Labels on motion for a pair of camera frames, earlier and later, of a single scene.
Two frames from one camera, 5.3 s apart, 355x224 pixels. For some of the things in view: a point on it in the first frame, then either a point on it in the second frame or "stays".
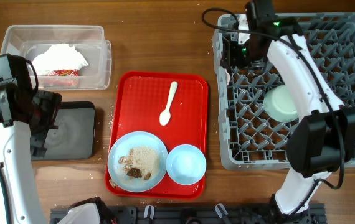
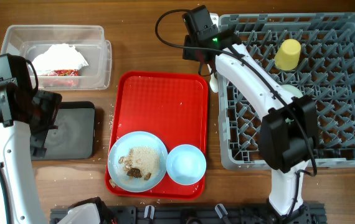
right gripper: x=231 y=53 to x=190 y=48
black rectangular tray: x=75 y=137 stays
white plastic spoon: x=165 y=116 to x=213 y=81
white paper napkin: x=61 y=56 stays
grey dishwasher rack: x=344 y=46 stays
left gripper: x=51 y=102 stays
